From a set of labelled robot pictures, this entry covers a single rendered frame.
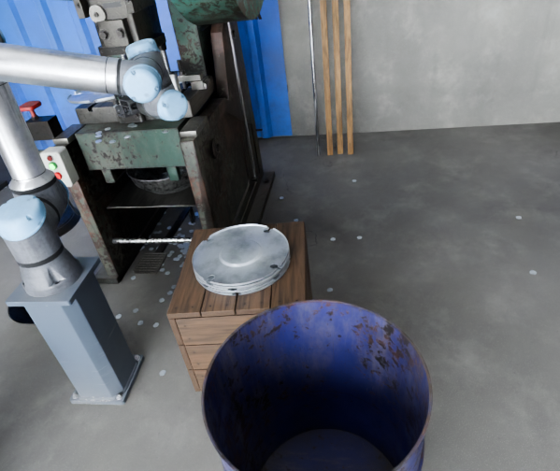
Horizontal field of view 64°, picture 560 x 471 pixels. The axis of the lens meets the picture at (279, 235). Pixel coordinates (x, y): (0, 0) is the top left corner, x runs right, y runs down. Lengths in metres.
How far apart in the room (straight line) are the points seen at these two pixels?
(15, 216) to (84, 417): 0.68
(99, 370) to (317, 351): 0.69
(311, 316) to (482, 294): 0.88
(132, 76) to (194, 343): 0.73
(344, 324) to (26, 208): 0.82
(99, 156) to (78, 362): 0.74
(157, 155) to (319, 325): 0.91
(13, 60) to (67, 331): 0.70
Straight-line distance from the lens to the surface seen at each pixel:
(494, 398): 1.48
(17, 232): 1.24
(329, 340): 1.09
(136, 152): 1.70
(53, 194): 1.35
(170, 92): 1.17
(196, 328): 1.28
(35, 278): 1.31
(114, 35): 1.72
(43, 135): 1.83
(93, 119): 1.83
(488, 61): 2.96
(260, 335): 1.03
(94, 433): 1.55
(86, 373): 1.51
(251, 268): 1.26
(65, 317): 1.34
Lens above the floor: 1.18
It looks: 35 degrees down
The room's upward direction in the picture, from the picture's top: 8 degrees counter-clockwise
